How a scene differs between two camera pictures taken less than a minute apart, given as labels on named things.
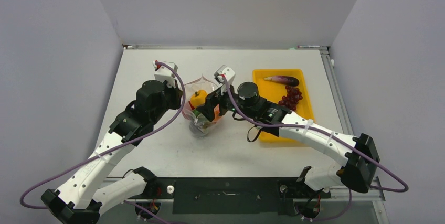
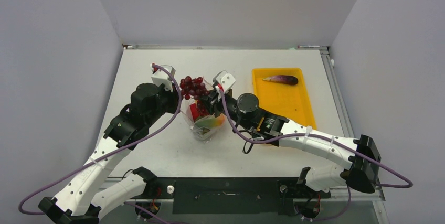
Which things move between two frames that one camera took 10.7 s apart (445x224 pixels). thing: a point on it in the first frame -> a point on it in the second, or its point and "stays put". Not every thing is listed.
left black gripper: [176, 93] stays put
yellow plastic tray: [274, 92] stays put
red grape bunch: [291, 99] -> [195, 87]
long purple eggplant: [289, 80] stays put
